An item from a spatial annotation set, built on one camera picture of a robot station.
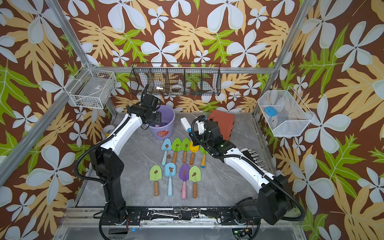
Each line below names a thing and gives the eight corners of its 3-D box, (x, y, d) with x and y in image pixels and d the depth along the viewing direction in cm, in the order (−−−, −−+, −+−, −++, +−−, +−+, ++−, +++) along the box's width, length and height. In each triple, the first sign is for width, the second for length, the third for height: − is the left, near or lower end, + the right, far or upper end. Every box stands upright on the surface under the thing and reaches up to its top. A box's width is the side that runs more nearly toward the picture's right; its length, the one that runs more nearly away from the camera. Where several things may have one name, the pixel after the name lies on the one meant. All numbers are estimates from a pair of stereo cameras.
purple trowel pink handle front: (177, 199, 81) (177, 198, 80) (179, 164, 94) (179, 163, 92) (188, 199, 81) (188, 198, 80) (189, 164, 94) (189, 163, 92)
